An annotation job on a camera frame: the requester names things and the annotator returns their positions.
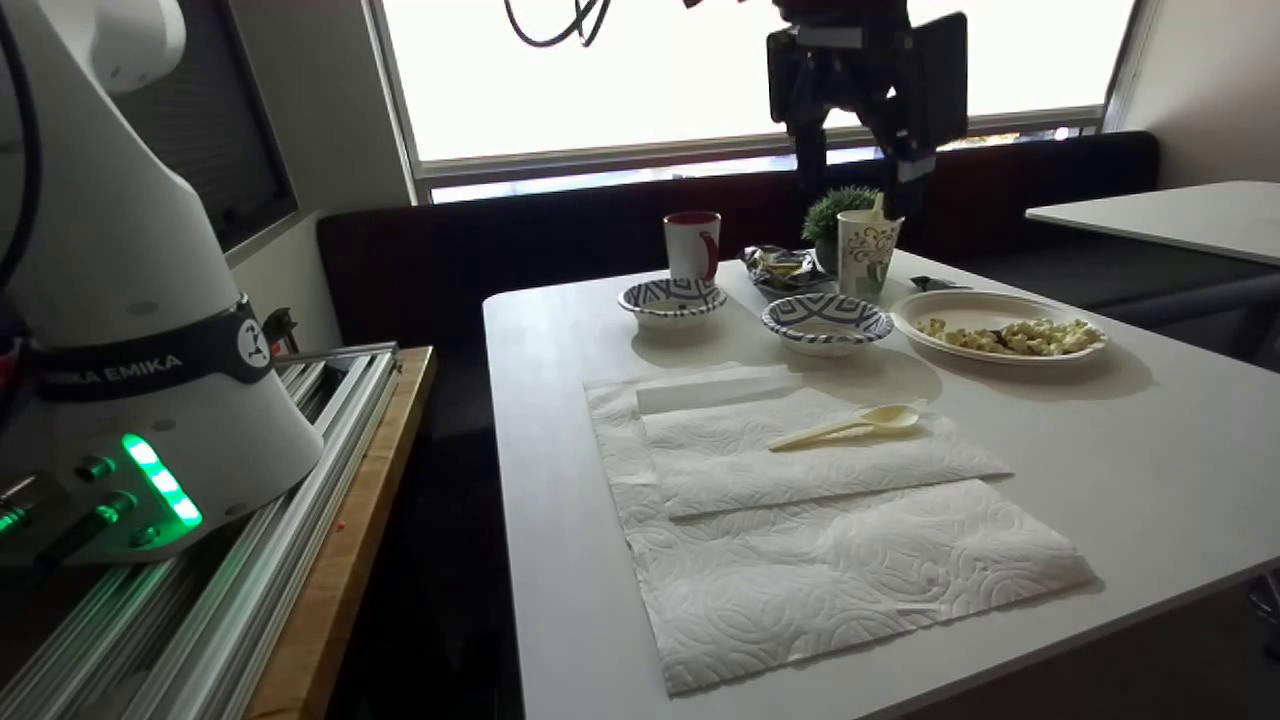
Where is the window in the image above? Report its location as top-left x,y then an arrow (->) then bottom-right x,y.
364,0 -> 1143,207

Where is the heap of popcorn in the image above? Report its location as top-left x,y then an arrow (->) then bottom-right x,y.
917,316 -> 1105,358

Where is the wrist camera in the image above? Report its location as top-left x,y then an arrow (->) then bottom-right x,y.
917,12 -> 970,147

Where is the red and white mug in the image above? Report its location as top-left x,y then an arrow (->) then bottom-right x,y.
663,211 -> 723,288

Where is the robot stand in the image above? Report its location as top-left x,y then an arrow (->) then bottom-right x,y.
0,340 -> 438,720

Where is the folded white paper towel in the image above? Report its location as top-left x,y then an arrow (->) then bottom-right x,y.
639,385 -> 1014,522

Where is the small potted plant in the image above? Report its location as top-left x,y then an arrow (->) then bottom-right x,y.
800,185 -> 883,277

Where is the crumpled snack packet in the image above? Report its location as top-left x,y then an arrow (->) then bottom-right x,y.
741,244 -> 839,302

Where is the white table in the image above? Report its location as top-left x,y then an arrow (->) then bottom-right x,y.
1025,180 -> 1280,268

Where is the white plate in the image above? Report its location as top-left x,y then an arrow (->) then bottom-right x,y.
888,289 -> 1110,366

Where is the black clamp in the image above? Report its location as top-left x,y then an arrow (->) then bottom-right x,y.
261,307 -> 302,358

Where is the patterned paper cup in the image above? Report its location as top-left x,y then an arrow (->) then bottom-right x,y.
836,209 -> 905,299

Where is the cream plastic spoon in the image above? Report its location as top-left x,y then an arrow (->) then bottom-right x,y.
766,403 -> 922,453

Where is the dark wall screen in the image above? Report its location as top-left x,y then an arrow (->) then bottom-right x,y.
108,0 -> 300,267

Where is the large white paper towel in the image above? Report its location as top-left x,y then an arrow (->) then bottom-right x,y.
584,362 -> 1099,697

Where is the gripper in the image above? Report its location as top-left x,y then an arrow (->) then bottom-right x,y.
767,0 -> 939,223

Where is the blue patterned bowl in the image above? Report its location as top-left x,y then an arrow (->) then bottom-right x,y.
617,277 -> 729,332
761,292 -> 895,359

